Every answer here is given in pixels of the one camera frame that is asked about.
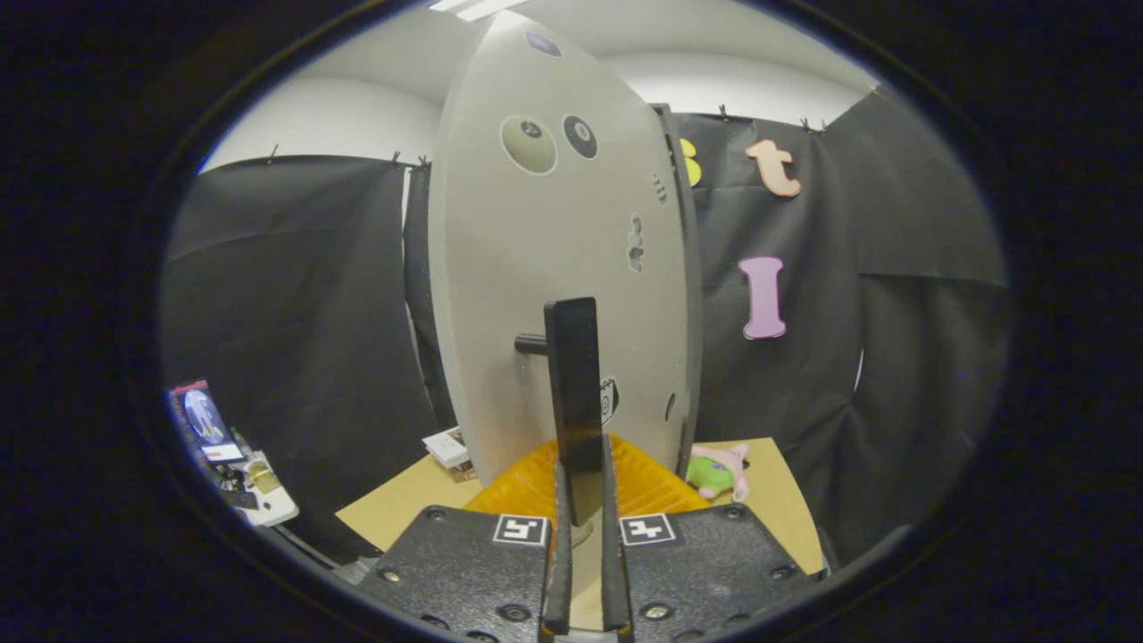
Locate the pink and green plush toy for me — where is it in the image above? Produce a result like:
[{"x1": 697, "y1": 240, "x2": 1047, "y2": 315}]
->
[{"x1": 686, "y1": 444, "x2": 751, "y2": 503}]

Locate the tan wooden floor board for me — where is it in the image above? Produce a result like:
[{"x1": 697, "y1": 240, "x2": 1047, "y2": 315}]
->
[{"x1": 335, "y1": 436, "x2": 827, "y2": 630}]

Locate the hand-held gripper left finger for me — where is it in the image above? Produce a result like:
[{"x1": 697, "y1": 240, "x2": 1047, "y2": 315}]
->
[{"x1": 355, "y1": 438, "x2": 574, "y2": 643}]

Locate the long ceiling light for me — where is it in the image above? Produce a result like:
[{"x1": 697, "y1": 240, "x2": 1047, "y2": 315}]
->
[{"x1": 429, "y1": 0, "x2": 537, "y2": 23}]

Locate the black door handle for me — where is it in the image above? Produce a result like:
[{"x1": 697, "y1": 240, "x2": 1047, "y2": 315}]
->
[{"x1": 514, "y1": 297, "x2": 604, "y2": 528}]

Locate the dark grey shoe cabinet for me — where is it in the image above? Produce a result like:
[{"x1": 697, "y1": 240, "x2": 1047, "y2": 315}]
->
[{"x1": 656, "y1": 103, "x2": 706, "y2": 447}]

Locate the small printed booklet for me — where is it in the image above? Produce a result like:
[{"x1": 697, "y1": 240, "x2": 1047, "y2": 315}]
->
[{"x1": 422, "y1": 427, "x2": 479, "y2": 483}]

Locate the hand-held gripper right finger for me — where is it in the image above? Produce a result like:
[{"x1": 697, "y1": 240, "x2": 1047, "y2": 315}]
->
[{"x1": 600, "y1": 433, "x2": 818, "y2": 643}]

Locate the black backdrop cloth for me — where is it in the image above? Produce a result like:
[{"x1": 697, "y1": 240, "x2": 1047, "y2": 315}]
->
[{"x1": 161, "y1": 88, "x2": 1010, "y2": 568}]

